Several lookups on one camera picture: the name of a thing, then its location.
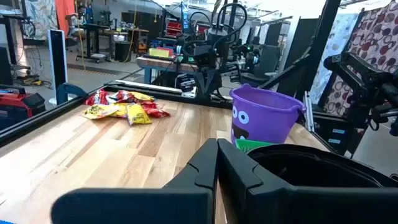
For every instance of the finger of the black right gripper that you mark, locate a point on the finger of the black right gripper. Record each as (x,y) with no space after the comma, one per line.
(201,81)
(215,81)

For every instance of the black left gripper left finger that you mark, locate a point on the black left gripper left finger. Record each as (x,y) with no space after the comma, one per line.
(140,205)

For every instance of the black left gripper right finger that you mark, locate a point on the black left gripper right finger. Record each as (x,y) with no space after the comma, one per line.
(280,208)

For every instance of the yellow candy bag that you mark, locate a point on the yellow candy bag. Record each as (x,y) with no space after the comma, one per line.
(143,96)
(136,114)
(121,110)
(99,111)

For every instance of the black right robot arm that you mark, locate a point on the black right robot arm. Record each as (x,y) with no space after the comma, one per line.
(217,34)

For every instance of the black halloween bucket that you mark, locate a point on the black halloween bucket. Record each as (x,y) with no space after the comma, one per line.
(311,168)

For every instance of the purple monster face halloween bucket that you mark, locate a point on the purple monster face halloween bucket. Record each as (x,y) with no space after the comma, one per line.
(264,124)

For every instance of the wooden workbench blue legs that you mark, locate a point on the wooden workbench blue legs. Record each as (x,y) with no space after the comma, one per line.
(161,63)

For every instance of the black background robot station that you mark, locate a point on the black background robot station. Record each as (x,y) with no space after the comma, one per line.
(264,62)

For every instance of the black cabinet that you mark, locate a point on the black cabinet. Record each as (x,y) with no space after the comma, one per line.
(122,51)

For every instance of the black background table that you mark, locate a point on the black background table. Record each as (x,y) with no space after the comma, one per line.
(91,34)

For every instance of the blue curved metal object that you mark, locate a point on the blue curved metal object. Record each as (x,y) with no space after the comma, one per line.
(70,90)

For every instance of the black machine assembly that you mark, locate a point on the black machine assembly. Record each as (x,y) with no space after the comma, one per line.
(357,84)

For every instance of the tower fan white base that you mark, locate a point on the tower fan white base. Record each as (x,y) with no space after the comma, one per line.
(57,62)

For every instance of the orange cloth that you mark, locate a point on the orange cloth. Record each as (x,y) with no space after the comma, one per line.
(63,12)

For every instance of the red black tool case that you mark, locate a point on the red black tool case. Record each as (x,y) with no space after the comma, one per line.
(15,105)

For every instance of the circle patterned fabric curtain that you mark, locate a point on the circle patterned fabric curtain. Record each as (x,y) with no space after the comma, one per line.
(376,40)

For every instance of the leaf patterned fabric curtain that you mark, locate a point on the leaf patterned fabric curtain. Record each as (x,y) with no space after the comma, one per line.
(40,15)

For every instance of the black background desk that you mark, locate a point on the black background desk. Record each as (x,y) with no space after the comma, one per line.
(7,31)

